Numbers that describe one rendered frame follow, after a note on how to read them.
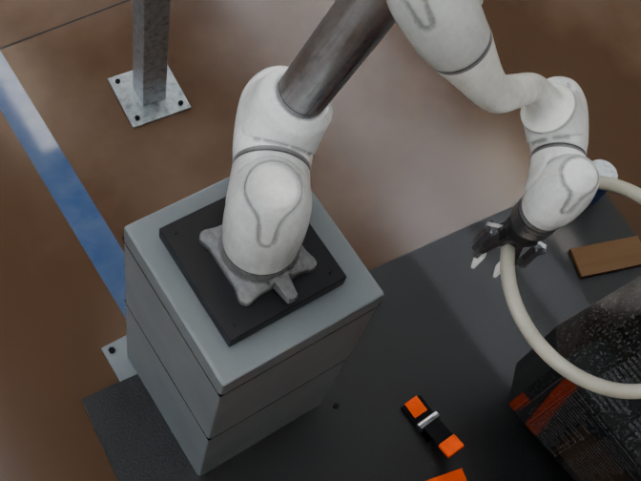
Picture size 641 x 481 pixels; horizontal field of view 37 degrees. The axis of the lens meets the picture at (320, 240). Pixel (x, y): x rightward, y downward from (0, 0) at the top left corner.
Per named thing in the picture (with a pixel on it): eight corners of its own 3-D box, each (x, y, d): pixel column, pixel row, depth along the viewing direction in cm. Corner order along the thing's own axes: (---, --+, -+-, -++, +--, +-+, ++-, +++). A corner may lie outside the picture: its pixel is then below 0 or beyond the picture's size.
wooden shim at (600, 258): (635, 237, 311) (637, 235, 310) (648, 264, 307) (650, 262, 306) (568, 250, 304) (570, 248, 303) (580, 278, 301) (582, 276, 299)
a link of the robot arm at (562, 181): (569, 240, 177) (569, 178, 183) (610, 204, 164) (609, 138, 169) (515, 228, 176) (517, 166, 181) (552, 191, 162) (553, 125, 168)
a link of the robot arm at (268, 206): (216, 271, 184) (224, 218, 165) (225, 190, 192) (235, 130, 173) (298, 282, 186) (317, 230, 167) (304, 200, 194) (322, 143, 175)
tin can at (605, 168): (586, 210, 312) (603, 191, 301) (566, 187, 315) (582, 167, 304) (606, 197, 316) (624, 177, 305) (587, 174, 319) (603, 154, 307)
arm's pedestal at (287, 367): (192, 505, 251) (213, 423, 181) (100, 349, 265) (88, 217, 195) (345, 410, 270) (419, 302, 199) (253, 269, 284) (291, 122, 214)
